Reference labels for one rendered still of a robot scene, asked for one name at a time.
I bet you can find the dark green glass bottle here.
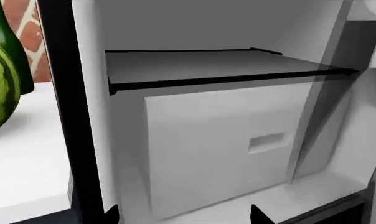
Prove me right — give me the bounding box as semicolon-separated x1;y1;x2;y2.
0;0;35;95

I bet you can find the white fridge drawer box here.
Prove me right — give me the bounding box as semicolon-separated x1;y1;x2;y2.
143;82;315;220

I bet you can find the white fridge with black frame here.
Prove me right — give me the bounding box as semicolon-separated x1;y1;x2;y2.
36;0;376;224

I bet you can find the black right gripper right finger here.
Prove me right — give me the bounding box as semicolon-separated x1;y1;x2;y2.
250;203;276;224

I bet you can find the striped green watermelon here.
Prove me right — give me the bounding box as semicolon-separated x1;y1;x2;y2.
0;38;22;136

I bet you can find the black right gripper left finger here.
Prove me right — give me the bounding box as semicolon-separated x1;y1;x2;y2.
103;203;120;224

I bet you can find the glass fridge shelf black trim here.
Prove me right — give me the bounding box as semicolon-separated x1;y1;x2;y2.
105;47;360;96

